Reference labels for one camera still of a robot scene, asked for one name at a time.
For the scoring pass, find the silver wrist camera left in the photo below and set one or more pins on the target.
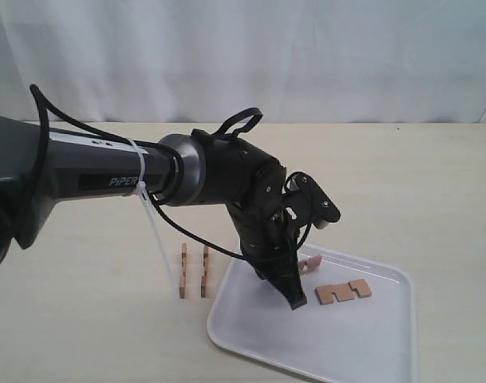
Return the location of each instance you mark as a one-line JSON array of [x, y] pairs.
[[320, 215]]

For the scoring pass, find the white plastic tray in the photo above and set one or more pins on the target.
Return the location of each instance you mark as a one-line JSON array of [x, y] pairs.
[[363, 340]]

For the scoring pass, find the notched wooden piece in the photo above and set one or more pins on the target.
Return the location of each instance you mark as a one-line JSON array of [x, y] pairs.
[[343, 292]]

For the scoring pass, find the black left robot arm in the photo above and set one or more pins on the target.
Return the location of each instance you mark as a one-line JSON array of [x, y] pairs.
[[41, 166]]

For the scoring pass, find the white zip tie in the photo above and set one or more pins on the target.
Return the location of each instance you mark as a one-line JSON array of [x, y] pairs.
[[141, 191]]

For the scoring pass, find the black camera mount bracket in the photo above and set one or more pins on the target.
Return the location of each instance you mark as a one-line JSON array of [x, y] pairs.
[[310, 199]]

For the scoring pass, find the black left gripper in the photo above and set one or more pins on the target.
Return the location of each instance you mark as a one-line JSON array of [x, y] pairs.
[[268, 244]]

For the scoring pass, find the white curtain backdrop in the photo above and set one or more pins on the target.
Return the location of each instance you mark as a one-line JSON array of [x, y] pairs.
[[200, 61]]

